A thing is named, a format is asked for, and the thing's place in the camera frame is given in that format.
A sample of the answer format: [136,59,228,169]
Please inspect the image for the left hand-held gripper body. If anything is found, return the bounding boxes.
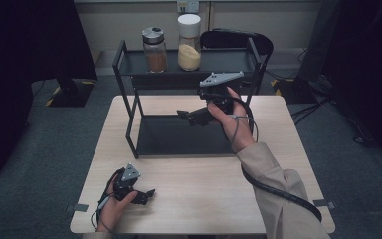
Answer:
[112,162,142,202]

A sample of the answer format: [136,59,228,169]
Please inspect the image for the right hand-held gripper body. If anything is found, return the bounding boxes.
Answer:
[189,71,246,127]

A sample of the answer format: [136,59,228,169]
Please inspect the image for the black metal two-tier rack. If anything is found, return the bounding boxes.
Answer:
[111,37,268,159]

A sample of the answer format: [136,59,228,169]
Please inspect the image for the white lid yellow powder jar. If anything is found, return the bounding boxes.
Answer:
[177,13,202,72]

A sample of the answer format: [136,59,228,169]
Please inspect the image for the silver lid brown spice jar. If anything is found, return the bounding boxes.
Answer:
[141,26,168,74]

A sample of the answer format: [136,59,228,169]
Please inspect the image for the person's left hand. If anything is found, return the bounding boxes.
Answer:
[95,176,139,233]

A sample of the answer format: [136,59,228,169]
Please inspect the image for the person's right hand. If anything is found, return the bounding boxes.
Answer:
[207,87,258,154]

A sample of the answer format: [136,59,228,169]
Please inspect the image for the black chair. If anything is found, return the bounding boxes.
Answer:
[199,28,275,96]

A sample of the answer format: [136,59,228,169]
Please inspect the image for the grey tape strip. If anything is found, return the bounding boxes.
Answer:
[312,198,336,210]
[64,203,90,213]

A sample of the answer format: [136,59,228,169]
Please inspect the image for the person's left beige sleeve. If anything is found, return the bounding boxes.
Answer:
[81,231,114,239]

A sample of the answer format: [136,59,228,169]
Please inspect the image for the person's beige sleeve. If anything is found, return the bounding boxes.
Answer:
[236,141,331,239]
[81,231,114,239]

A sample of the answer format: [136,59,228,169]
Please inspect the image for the black stand base yellow tape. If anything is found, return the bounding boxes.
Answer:
[271,78,316,105]

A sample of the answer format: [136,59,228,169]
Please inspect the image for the dark grey slanted panel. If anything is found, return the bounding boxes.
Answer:
[296,0,343,84]

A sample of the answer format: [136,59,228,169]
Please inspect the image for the person's right beige sleeve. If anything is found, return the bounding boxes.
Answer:
[236,141,331,239]

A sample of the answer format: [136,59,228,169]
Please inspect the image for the dark curtain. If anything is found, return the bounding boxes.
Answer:
[321,0,382,175]

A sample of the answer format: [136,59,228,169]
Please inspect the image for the black curtain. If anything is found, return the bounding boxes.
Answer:
[0,0,98,183]

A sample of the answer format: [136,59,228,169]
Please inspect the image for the left hand-held gripper cable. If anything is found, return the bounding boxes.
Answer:
[90,167,127,232]

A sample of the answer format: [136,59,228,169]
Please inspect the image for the hand-held gripper cable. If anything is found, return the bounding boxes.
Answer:
[231,96,323,223]
[90,167,127,232]

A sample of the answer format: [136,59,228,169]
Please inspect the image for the white wall outlet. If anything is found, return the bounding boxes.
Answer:
[176,0,201,15]

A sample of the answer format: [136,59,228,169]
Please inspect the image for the black floor cables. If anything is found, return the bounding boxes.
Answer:
[290,89,377,147]

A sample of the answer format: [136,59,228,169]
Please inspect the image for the right hand-held gripper cable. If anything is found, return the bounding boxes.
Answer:
[231,96,323,223]

